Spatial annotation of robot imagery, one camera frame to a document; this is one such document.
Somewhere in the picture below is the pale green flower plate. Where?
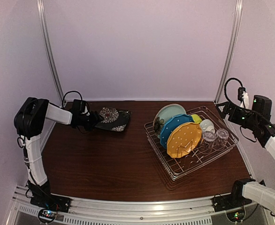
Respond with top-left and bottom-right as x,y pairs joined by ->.
153,104 -> 186,139

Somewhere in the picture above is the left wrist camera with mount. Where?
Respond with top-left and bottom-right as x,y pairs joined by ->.
71,99 -> 90,115

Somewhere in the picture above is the chrome wire dish rack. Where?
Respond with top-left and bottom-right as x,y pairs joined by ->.
144,106 -> 238,180

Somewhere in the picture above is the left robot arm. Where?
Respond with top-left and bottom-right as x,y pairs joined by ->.
14,97 -> 101,208

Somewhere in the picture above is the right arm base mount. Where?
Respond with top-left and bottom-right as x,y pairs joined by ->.
212,194 -> 252,212

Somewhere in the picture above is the aluminium frame post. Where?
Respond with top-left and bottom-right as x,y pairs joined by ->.
214,0 -> 243,103
37,0 -> 63,102

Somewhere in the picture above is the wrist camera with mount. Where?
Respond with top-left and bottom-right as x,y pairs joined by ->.
71,99 -> 90,115
237,87 -> 249,109

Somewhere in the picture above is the clear glass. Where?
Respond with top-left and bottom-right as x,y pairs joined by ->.
199,131 -> 216,154
213,128 -> 229,151

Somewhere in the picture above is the clear glass far right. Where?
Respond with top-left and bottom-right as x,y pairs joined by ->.
213,128 -> 229,151

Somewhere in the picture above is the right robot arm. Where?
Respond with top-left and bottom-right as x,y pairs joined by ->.
216,95 -> 275,216

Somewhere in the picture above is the yellow polka dot plate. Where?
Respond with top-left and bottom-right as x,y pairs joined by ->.
167,122 -> 202,158

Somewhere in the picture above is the left black cable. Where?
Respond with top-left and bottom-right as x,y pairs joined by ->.
61,90 -> 84,108

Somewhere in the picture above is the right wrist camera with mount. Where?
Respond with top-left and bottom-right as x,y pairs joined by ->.
237,87 -> 249,109

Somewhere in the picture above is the black square floral plate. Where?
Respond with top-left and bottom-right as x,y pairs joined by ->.
95,107 -> 131,132

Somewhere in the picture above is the left aluminium frame post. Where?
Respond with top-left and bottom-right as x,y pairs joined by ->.
37,0 -> 63,102

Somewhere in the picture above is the lime green bowl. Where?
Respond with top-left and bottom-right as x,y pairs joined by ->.
191,114 -> 202,124

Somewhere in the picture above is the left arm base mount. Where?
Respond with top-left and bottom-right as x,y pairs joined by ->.
29,181 -> 71,212

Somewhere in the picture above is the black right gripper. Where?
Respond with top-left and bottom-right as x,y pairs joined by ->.
216,101 -> 260,130

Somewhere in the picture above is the clear glass near left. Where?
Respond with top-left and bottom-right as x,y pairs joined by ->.
199,131 -> 216,154

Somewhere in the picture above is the black cable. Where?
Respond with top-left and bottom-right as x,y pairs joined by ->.
61,90 -> 84,108
223,77 -> 245,104

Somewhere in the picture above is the front aluminium rail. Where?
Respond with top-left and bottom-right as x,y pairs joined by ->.
5,185 -> 275,225

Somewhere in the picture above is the white grid pattern bowl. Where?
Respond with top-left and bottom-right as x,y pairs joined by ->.
199,119 -> 215,134

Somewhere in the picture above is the blue polka dot plate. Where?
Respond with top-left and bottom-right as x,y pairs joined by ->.
160,114 -> 194,149

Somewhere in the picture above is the right aluminium frame post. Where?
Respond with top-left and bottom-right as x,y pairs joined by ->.
214,0 -> 243,103

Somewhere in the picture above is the right black cable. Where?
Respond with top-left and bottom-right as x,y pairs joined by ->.
223,77 -> 245,104

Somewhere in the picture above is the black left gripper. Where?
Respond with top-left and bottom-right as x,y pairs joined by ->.
79,111 -> 104,131

